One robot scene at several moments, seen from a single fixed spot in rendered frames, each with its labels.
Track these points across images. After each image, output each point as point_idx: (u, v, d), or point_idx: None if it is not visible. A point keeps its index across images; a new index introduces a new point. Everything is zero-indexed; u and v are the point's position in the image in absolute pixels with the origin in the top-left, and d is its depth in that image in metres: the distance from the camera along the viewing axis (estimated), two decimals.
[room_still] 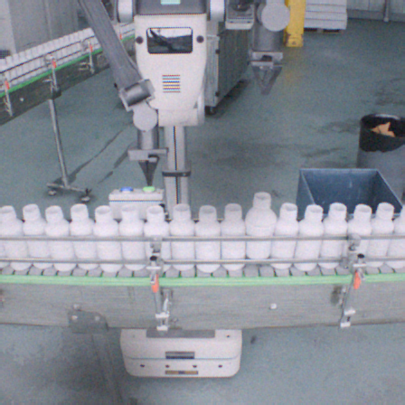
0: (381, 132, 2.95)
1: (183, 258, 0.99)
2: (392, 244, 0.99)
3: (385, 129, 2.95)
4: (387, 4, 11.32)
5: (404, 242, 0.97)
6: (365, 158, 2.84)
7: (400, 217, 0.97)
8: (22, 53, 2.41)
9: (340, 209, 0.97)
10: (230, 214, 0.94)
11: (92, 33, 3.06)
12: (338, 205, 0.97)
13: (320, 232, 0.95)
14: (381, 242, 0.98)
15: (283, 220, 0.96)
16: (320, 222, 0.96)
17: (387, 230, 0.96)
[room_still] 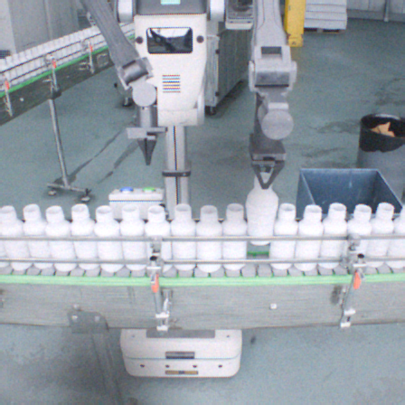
0: (381, 132, 2.95)
1: (185, 258, 0.99)
2: (392, 244, 0.99)
3: (385, 129, 2.95)
4: (387, 4, 11.32)
5: (404, 242, 0.97)
6: (365, 158, 2.84)
7: (400, 217, 0.97)
8: (22, 53, 2.41)
9: (339, 209, 0.97)
10: (231, 214, 0.94)
11: (92, 33, 3.06)
12: (337, 205, 0.97)
13: (319, 232, 0.95)
14: (381, 242, 0.98)
15: (282, 221, 0.96)
16: (319, 222, 0.96)
17: (387, 230, 0.96)
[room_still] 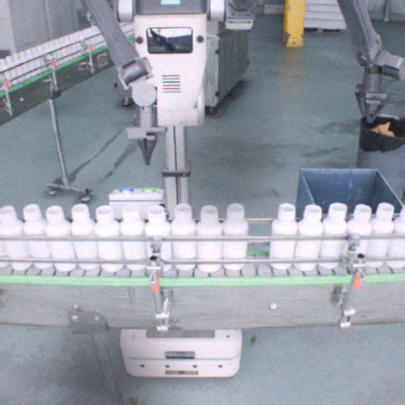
0: (381, 132, 2.95)
1: (185, 258, 0.99)
2: (392, 244, 0.99)
3: (385, 129, 2.95)
4: (387, 4, 11.32)
5: (404, 242, 0.97)
6: (365, 158, 2.84)
7: (400, 217, 0.97)
8: (22, 53, 2.41)
9: (339, 209, 0.97)
10: (232, 214, 0.94)
11: (92, 33, 3.06)
12: (337, 205, 0.97)
13: (319, 232, 0.95)
14: (381, 242, 0.98)
15: (282, 221, 0.96)
16: (319, 222, 0.96)
17: (387, 230, 0.96)
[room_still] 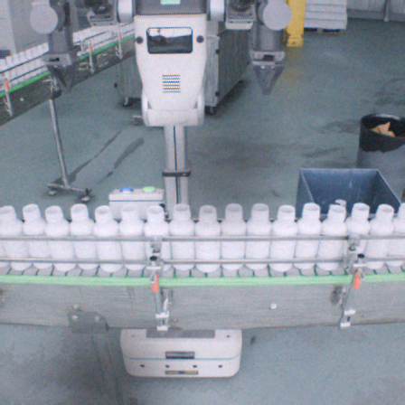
0: (381, 132, 2.95)
1: (184, 258, 0.99)
2: (369, 245, 0.99)
3: (385, 129, 2.95)
4: (387, 4, 11.32)
5: (380, 243, 0.97)
6: (365, 158, 2.84)
7: (375, 217, 0.97)
8: (22, 53, 2.41)
9: (314, 209, 0.97)
10: (230, 214, 0.94)
11: (92, 33, 3.06)
12: (312, 205, 0.97)
13: (293, 232, 0.95)
14: None
15: (255, 221, 0.96)
16: (293, 222, 0.96)
17: (362, 230, 0.96)
